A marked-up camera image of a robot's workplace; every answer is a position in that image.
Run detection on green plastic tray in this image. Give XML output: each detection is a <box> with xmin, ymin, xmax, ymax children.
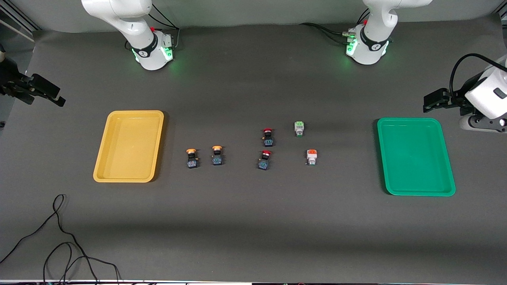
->
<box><xmin>376</xmin><ymin>118</ymin><xmax>456</xmax><ymax>197</ymax></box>

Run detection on yellow plastic tray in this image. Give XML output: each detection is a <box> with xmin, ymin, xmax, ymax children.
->
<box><xmin>93</xmin><ymin>110</ymin><xmax>164</xmax><ymax>183</ymax></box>

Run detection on dark grey table mat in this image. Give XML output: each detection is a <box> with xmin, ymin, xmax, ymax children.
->
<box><xmin>0</xmin><ymin>14</ymin><xmax>507</xmax><ymax>283</ymax></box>

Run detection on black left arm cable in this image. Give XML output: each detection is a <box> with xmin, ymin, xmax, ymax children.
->
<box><xmin>450</xmin><ymin>53</ymin><xmax>507</xmax><ymax>95</ymax></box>

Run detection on black right base cables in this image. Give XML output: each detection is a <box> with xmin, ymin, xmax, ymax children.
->
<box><xmin>151</xmin><ymin>2</ymin><xmax>181</xmax><ymax>50</ymax></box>

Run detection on black base cables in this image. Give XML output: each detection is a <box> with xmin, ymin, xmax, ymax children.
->
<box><xmin>299</xmin><ymin>22</ymin><xmax>357</xmax><ymax>44</ymax></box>
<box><xmin>151</xmin><ymin>2</ymin><xmax>181</xmax><ymax>50</ymax></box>

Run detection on thin black cable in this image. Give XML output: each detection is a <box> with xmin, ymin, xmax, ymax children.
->
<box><xmin>43</xmin><ymin>241</ymin><xmax>121</xmax><ymax>285</ymax></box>
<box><xmin>0</xmin><ymin>194</ymin><xmax>99</xmax><ymax>285</ymax></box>

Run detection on black left base cables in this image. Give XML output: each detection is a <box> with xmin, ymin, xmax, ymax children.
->
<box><xmin>299</xmin><ymin>22</ymin><xmax>357</xmax><ymax>44</ymax></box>

